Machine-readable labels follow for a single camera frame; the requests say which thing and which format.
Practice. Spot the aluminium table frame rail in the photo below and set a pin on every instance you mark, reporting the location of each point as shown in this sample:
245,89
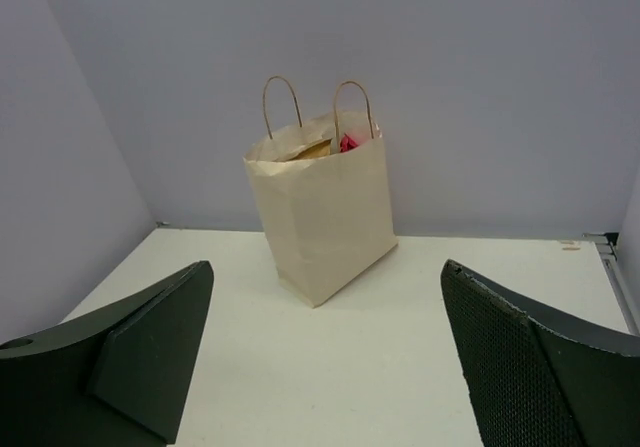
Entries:
606,245

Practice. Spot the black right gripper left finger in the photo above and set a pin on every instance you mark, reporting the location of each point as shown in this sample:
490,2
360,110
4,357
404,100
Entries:
116,376

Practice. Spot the beige paper bag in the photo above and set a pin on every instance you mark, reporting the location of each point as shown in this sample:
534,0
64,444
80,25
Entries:
328,219

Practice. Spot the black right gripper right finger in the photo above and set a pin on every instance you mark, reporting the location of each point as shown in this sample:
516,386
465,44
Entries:
536,375

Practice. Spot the tan kraft chips bag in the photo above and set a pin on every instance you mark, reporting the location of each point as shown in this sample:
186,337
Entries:
316,150

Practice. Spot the small red mints packet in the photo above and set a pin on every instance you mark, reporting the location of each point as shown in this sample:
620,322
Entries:
347,143

